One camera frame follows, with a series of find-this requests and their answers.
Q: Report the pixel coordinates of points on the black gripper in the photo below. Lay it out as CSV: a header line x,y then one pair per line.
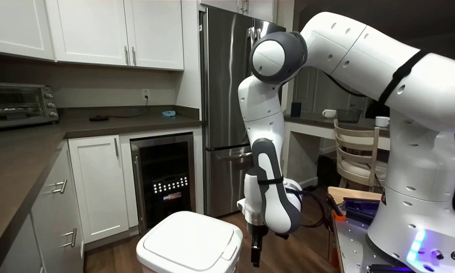
x,y
257,232

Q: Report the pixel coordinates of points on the white push-button trash bin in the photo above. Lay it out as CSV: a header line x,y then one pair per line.
x,y
190,243

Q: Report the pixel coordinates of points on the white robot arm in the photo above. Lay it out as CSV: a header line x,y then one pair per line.
x,y
413,88

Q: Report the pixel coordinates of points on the metal robot base table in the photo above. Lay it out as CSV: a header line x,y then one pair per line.
x,y
354,250

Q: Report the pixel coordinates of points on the white desk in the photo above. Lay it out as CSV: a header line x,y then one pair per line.
x,y
310,155

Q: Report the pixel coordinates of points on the black wine cooler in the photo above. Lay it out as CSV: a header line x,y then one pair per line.
x,y
163,171

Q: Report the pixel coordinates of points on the wooden chair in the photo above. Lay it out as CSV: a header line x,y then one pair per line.
x,y
357,158

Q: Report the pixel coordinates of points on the blue object on counter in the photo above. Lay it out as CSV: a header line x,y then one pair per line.
x,y
169,114

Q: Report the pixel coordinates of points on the white lower cabinet door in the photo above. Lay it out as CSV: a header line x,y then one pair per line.
x,y
100,188

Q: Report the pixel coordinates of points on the white cup on desk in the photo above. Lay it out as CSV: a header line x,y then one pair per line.
x,y
381,121

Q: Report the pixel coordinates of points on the black object on counter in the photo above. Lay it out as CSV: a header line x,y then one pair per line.
x,y
99,118

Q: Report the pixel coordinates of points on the grey drawer cabinet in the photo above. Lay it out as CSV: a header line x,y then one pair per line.
x,y
50,237

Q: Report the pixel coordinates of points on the stainless steel refrigerator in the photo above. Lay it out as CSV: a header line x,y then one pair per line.
x,y
226,40

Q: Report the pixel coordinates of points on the white upper cabinets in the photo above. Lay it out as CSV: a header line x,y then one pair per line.
x,y
144,33

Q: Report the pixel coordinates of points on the silver toaster oven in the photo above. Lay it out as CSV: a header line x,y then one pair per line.
x,y
26,105

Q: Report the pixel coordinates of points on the white wall outlet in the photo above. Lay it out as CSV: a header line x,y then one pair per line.
x,y
146,96

